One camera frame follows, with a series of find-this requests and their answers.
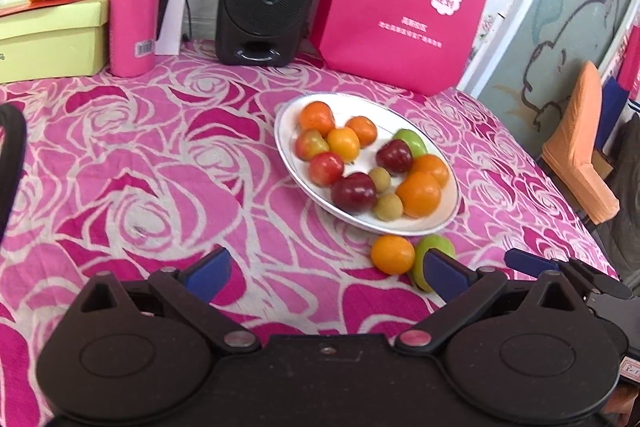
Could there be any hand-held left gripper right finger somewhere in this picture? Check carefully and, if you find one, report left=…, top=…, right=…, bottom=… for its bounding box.
left=395, top=249, right=581, bottom=354

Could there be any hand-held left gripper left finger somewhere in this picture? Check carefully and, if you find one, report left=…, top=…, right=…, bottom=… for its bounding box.
left=75, top=247, right=262, bottom=355

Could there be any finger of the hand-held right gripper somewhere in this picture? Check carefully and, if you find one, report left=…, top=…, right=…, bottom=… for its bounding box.
left=504, top=248, right=634, bottom=301

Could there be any small orange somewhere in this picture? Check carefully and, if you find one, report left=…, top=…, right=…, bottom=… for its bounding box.
left=370, top=235, right=416, bottom=276

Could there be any large orange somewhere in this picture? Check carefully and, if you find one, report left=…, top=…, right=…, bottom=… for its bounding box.
left=395, top=171, right=443, bottom=219

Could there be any small yellow-green fruit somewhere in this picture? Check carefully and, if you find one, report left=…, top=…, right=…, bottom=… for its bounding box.
left=368, top=167, right=392, bottom=191
left=373, top=193, right=404, bottom=222

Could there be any white plate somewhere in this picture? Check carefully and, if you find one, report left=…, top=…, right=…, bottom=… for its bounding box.
left=274, top=92, right=461, bottom=238

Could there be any dark red plum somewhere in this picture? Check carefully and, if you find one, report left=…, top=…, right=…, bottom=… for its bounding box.
left=330, top=172, right=378, bottom=214

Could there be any dark red apple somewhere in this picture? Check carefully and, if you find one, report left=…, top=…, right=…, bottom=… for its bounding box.
left=375, top=139, right=414, bottom=176

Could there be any bright red apple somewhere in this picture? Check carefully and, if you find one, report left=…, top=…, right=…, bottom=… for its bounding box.
left=308, top=151, right=346, bottom=186

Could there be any red and green apple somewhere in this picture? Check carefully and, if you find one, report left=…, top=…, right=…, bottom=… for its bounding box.
left=294, top=129, right=330, bottom=162

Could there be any yellow-orange citrus fruit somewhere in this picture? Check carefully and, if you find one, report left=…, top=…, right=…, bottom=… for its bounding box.
left=326, top=127, right=362, bottom=162

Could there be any orange chair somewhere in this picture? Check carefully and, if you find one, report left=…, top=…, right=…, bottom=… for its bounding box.
left=542, top=61, right=621, bottom=225

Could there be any pink rose tablecloth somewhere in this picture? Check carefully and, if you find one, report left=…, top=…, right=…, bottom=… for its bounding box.
left=0, top=38, right=621, bottom=427

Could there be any white product box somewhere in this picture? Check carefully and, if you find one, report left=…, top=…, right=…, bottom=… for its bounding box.
left=154, top=0, right=193, bottom=56

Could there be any pink tote bag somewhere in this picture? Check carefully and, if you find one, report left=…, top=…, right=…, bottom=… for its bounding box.
left=310, top=0, right=504, bottom=96

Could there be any green shoe box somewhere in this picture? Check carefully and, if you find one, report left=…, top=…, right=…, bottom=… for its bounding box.
left=0, top=0, right=111, bottom=84

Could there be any red flat folder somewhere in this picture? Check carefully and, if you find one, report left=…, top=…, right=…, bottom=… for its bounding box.
left=0, top=0, right=101, bottom=18

